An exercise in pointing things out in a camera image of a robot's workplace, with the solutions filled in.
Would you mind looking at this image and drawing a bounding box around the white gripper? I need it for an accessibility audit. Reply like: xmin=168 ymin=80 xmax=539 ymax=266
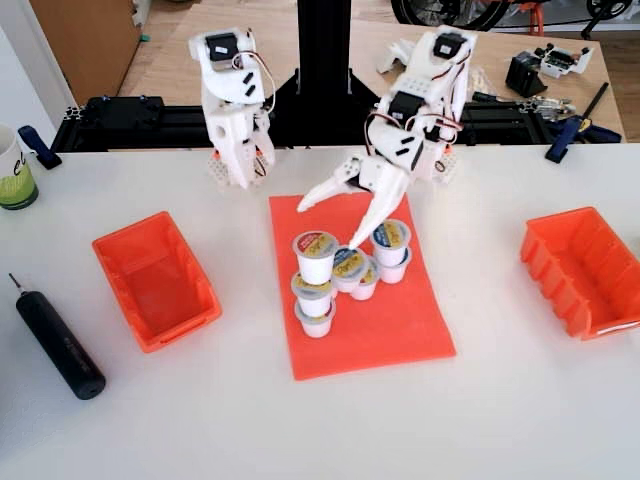
xmin=205 ymin=101 xmax=277 ymax=190
xmin=296 ymin=154 xmax=411 ymax=250

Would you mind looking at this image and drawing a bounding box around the blue lid white coffee pod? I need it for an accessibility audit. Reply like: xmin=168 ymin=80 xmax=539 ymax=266
xmin=330 ymin=247 xmax=372 ymax=294
xmin=377 ymin=247 xmax=413 ymax=285
xmin=369 ymin=218 xmax=413 ymax=268
xmin=290 ymin=271 xmax=335 ymax=317

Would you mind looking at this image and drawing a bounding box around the red lid white coffee pod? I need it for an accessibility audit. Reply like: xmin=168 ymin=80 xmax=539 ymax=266
xmin=291 ymin=229 xmax=339 ymax=286
xmin=349 ymin=257 xmax=381 ymax=301
xmin=294 ymin=299 xmax=338 ymax=340

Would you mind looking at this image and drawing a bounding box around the orange foam mat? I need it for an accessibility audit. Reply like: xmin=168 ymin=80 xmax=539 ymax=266
xmin=268 ymin=193 xmax=459 ymax=383

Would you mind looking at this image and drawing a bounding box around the orange bin with white label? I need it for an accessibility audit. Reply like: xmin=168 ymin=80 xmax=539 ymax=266
xmin=519 ymin=205 xmax=640 ymax=343

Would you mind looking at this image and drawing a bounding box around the wooden table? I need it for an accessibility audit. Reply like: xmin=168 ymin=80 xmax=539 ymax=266
xmin=117 ymin=3 xmax=626 ymax=151

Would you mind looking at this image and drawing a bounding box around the black plastic mounting block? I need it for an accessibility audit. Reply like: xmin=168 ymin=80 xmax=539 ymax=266
xmin=82 ymin=94 xmax=166 ymax=132

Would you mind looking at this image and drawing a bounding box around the white printed robot part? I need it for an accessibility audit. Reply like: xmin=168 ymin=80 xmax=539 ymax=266
xmin=375 ymin=38 xmax=419 ymax=75

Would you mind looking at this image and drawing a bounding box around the clear bag of screws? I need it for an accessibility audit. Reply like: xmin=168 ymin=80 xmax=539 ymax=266
xmin=467 ymin=67 xmax=494 ymax=94

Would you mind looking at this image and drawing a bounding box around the orange plastic bin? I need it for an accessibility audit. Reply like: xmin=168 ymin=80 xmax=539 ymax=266
xmin=91 ymin=210 xmax=224 ymax=355

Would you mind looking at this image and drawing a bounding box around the black bicycle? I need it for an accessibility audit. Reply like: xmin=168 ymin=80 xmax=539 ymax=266
xmin=389 ymin=0 xmax=640 ymax=40

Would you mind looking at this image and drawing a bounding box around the brown wooden cabinet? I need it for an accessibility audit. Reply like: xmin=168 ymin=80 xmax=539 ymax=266
xmin=28 ymin=0 xmax=144 ymax=107

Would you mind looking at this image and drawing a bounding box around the black printed part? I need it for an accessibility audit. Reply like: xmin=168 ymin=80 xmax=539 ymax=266
xmin=504 ymin=55 xmax=549 ymax=99

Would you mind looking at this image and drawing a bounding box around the blue bar clamp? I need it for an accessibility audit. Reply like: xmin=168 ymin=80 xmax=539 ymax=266
xmin=17 ymin=124 xmax=64 ymax=171
xmin=544 ymin=81 xmax=624 ymax=164

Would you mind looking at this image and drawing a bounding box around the metal clamp tool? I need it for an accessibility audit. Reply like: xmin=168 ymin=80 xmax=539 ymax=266
xmin=519 ymin=94 xmax=576 ymax=124

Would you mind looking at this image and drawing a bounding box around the white green mug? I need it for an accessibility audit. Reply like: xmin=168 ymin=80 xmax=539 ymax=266
xmin=0 ymin=123 xmax=40 ymax=211

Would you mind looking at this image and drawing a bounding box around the white device with circuit board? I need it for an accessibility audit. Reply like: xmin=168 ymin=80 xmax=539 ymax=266
xmin=517 ymin=43 xmax=595 ymax=79

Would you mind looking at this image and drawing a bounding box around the black electric screwdriver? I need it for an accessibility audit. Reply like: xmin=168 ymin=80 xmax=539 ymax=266
xmin=8 ymin=272 xmax=107 ymax=401

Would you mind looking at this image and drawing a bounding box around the black aluminium frame rail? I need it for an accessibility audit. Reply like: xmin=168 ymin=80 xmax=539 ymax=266
xmin=49 ymin=99 xmax=556 ymax=153

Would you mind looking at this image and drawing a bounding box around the black aluminium frame post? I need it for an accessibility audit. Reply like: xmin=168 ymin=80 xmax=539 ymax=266
xmin=269 ymin=0 xmax=386 ymax=109

